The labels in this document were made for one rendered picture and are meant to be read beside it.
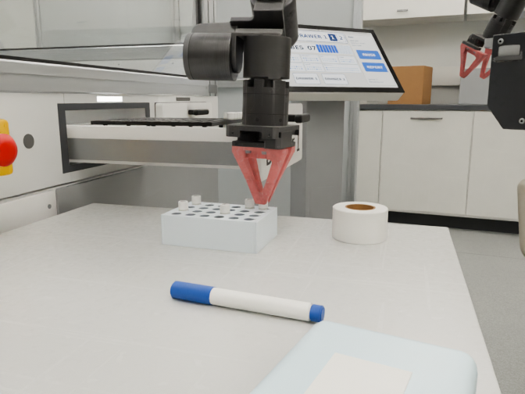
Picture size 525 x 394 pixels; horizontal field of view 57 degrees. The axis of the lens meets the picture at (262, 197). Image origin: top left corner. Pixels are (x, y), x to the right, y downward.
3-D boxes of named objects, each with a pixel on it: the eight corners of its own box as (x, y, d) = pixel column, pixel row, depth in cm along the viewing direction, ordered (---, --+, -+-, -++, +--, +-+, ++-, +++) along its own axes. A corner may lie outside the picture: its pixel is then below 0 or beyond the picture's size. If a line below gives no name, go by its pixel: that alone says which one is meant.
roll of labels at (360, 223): (349, 247, 59) (350, 215, 58) (322, 232, 65) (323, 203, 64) (398, 241, 61) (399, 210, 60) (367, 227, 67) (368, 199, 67)
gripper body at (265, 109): (224, 141, 57) (225, 76, 55) (254, 136, 66) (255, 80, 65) (276, 144, 55) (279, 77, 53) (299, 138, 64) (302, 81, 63)
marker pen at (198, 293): (325, 319, 39) (326, 301, 39) (319, 327, 38) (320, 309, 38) (179, 294, 44) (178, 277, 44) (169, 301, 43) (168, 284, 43)
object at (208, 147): (291, 152, 96) (291, 121, 95) (252, 170, 72) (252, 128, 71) (115, 146, 107) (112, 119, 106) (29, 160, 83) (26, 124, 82)
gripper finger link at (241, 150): (229, 205, 60) (230, 129, 59) (249, 195, 67) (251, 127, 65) (280, 209, 58) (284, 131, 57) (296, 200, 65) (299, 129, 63)
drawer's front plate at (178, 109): (212, 142, 136) (212, 102, 134) (163, 152, 108) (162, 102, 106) (207, 141, 136) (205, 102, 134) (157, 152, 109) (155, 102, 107)
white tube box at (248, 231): (276, 234, 64) (277, 206, 63) (256, 254, 56) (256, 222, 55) (191, 227, 68) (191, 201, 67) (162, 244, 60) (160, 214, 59)
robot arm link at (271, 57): (288, 25, 55) (294, 32, 60) (229, 24, 56) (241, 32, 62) (285, 87, 56) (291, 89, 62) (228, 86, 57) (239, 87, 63)
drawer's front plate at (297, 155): (301, 159, 97) (302, 103, 95) (261, 182, 70) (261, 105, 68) (293, 159, 98) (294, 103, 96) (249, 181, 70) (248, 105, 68)
